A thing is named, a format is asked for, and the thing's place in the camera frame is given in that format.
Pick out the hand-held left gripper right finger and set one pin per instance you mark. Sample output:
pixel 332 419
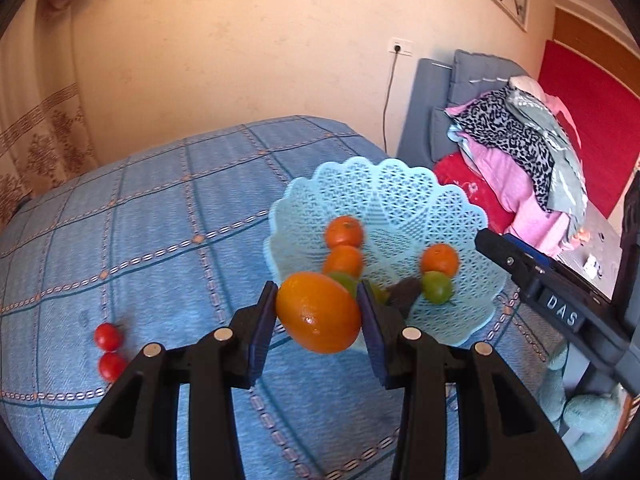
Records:
pixel 372 340

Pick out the teal plush toy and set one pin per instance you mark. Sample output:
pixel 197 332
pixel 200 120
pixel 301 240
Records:
pixel 590 410

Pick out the white wall socket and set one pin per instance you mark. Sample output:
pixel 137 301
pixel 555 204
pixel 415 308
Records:
pixel 401 47

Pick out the leopard print cloth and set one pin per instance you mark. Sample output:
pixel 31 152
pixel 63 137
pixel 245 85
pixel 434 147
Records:
pixel 505 130

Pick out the red blanket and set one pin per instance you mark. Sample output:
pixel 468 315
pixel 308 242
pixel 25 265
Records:
pixel 470 190

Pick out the grey green cloth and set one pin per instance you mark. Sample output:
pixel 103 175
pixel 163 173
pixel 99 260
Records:
pixel 562 160

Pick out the blue patterned bedspread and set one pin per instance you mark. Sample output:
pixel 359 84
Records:
pixel 165 240

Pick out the light blue plastic basket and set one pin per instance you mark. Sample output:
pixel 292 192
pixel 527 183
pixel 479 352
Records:
pixel 400 200

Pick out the red headboard panel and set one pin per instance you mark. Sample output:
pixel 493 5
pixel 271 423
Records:
pixel 600 125

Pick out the mandarin orange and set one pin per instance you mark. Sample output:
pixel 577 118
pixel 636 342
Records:
pixel 440 259
pixel 344 231

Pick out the pile of clothes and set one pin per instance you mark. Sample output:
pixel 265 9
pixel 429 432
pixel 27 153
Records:
pixel 520 200

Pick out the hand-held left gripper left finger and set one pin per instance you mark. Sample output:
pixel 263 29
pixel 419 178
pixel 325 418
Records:
pixel 262 332

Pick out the green tomato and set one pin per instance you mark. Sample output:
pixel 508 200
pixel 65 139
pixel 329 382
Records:
pixel 436 288
pixel 346 282
pixel 378 293

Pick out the grey cushion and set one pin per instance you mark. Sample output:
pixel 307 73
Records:
pixel 425 110
pixel 482 72

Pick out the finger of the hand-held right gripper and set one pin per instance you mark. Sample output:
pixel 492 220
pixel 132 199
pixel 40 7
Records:
pixel 532 251
pixel 505 255

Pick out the orange tomato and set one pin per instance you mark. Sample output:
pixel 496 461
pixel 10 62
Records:
pixel 343 261
pixel 318 312

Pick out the white cloth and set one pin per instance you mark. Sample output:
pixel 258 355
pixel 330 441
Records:
pixel 526 86

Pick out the red cherry tomato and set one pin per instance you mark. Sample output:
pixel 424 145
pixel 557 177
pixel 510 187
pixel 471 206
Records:
pixel 108 336
pixel 111 366

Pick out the beige patterned curtain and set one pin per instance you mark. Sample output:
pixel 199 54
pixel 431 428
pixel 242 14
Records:
pixel 45 125

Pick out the grey flat board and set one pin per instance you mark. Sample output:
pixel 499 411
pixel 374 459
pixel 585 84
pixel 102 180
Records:
pixel 595 240

